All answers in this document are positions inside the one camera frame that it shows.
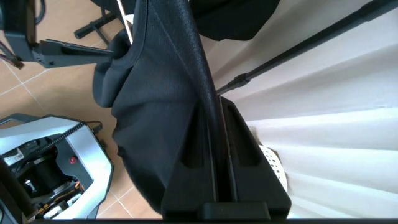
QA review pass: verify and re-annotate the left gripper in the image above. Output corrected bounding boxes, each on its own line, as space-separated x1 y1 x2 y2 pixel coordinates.
4 0 116 69

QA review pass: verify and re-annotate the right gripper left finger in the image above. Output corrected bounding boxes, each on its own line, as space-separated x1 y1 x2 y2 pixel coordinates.
161 105 218 218

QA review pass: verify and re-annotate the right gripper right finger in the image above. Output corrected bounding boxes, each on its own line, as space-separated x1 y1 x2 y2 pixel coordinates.
219 96 292 218

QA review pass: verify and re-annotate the black garment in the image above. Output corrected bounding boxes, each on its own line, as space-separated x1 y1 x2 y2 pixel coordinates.
90 0 281 42
92 0 237 215

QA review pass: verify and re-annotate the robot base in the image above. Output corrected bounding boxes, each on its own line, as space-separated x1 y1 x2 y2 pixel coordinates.
0 113 114 220

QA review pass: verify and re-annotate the white laundry basket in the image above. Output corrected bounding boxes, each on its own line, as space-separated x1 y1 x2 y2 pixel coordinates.
258 144 289 194

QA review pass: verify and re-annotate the black clothes rack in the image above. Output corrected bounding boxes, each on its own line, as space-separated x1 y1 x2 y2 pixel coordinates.
73 0 398 96

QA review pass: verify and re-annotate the black cable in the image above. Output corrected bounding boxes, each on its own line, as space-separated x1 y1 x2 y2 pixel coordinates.
34 0 47 26

